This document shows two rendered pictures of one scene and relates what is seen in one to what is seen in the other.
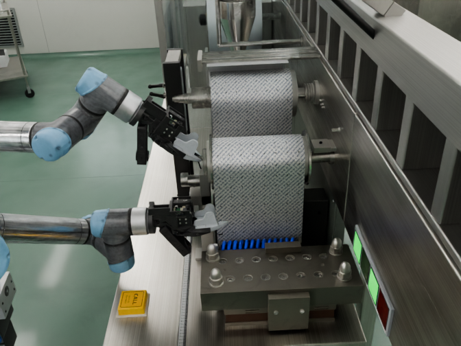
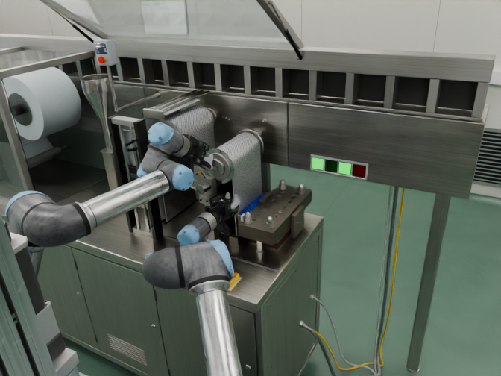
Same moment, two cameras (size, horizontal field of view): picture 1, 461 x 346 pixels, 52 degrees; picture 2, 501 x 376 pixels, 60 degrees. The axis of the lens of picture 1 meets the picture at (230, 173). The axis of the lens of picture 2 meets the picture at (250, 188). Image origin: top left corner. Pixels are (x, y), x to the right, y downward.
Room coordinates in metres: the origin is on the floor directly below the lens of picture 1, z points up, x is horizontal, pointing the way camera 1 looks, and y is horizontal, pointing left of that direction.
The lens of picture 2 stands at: (0.19, 1.35, 1.95)
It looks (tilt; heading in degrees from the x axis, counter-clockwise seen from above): 27 degrees down; 301
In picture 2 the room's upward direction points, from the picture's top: 3 degrees counter-clockwise
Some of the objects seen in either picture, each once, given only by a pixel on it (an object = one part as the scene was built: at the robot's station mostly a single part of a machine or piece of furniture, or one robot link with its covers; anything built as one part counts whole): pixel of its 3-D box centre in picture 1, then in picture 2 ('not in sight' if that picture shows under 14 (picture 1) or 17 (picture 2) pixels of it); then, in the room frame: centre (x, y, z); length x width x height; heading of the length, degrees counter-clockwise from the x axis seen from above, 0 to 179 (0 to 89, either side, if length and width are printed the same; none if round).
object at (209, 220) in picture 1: (210, 220); (235, 201); (1.03, 0.06, 1.11); 0.09 x 0.03 x 0.06; 89
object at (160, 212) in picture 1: (171, 217); (218, 210); (1.04, 0.16, 1.12); 0.12 x 0.08 x 0.09; 90
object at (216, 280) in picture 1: (215, 276); (269, 221); (0.88, 0.05, 1.05); 0.04 x 0.04 x 0.04
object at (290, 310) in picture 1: (288, 312); (298, 221); (0.83, -0.13, 0.96); 0.10 x 0.03 x 0.11; 90
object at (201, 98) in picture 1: (202, 97); not in sight; (1.35, 0.08, 1.33); 0.06 x 0.06 x 0.06; 0
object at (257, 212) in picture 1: (259, 214); (247, 186); (1.04, -0.07, 1.11); 0.23 x 0.01 x 0.18; 90
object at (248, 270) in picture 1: (278, 275); (277, 211); (0.93, -0.11, 1.00); 0.40 x 0.16 x 0.06; 90
